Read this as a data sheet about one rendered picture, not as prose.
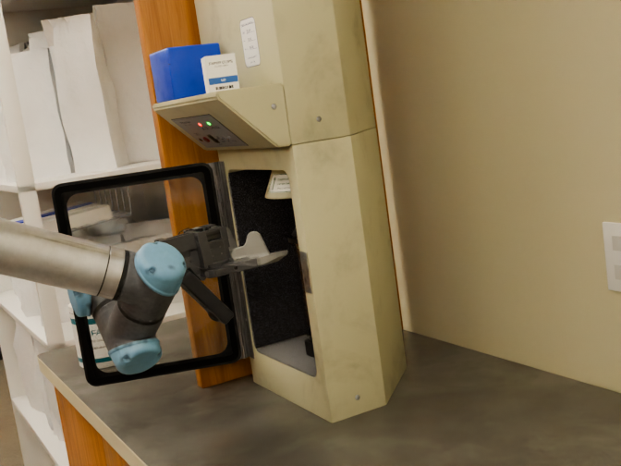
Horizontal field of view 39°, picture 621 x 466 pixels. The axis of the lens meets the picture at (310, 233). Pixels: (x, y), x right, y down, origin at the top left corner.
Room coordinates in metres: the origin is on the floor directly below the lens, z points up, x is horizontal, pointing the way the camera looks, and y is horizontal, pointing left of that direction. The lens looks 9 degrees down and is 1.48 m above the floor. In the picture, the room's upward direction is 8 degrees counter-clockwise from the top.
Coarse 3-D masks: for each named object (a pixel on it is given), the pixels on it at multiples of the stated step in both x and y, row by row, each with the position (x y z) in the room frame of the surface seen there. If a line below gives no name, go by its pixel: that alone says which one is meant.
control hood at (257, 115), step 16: (192, 96) 1.44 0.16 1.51; (208, 96) 1.38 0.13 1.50; (224, 96) 1.35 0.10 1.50; (240, 96) 1.36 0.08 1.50; (256, 96) 1.37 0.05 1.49; (272, 96) 1.39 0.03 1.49; (160, 112) 1.61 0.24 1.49; (176, 112) 1.55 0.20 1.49; (192, 112) 1.49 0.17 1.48; (208, 112) 1.44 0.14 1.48; (224, 112) 1.39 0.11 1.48; (240, 112) 1.36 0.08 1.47; (256, 112) 1.37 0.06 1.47; (272, 112) 1.38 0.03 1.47; (240, 128) 1.41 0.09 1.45; (256, 128) 1.37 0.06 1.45; (272, 128) 1.38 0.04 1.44; (256, 144) 1.44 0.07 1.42; (272, 144) 1.39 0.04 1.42; (288, 144) 1.40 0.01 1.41
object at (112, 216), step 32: (96, 192) 1.64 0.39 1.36; (128, 192) 1.65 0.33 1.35; (160, 192) 1.65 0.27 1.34; (192, 192) 1.66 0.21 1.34; (96, 224) 1.64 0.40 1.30; (128, 224) 1.65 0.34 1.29; (160, 224) 1.65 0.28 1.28; (192, 224) 1.66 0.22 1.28; (192, 320) 1.66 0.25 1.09; (96, 352) 1.64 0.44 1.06; (192, 352) 1.65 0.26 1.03
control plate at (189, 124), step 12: (180, 120) 1.58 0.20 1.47; (192, 120) 1.53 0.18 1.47; (204, 120) 1.49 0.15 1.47; (216, 120) 1.45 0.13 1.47; (192, 132) 1.60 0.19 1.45; (204, 132) 1.55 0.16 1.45; (216, 132) 1.51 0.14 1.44; (228, 132) 1.47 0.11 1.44; (204, 144) 1.63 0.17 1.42; (216, 144) 1.58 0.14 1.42; (228, 144) 1.53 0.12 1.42; (240, 144) 1.49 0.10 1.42
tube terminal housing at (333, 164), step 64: (256, 0) 1.44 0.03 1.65; (320, 0) 1.44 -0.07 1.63; (320, 64) 1.43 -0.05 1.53; (320, 128) 1.42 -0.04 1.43; (320, 192) 1.41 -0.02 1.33; (320, 256) 1.41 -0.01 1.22; (384, 256) 1.57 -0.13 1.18; (320, 320) 1.40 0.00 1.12; (384, 320) 1.51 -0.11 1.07; (320, 384) 1.42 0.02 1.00; (384, 384) 1.45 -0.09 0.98
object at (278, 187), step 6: (276, 174) 1.53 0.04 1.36; (282, 174) 1.52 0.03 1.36; (270, 180) 1.55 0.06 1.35; (276, 180) 1.52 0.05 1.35; (282, 180) 1.51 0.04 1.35; (288, 180) 1.50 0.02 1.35; (270, 186) 1.54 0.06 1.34; (276, 186) 1.52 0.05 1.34; (282, 186) 1.51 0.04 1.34; (288, 186) 1.50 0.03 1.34; (270, 192) 1.53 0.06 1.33; (276, 192) 1.51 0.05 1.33; (282, 192) 1.50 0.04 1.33; (288, 192) 1.49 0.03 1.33; (270, 198) 1.52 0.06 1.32; (276, 198) 1.51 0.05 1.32; (282, 198) 1.50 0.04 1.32; (288, 198) 1.49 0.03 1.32
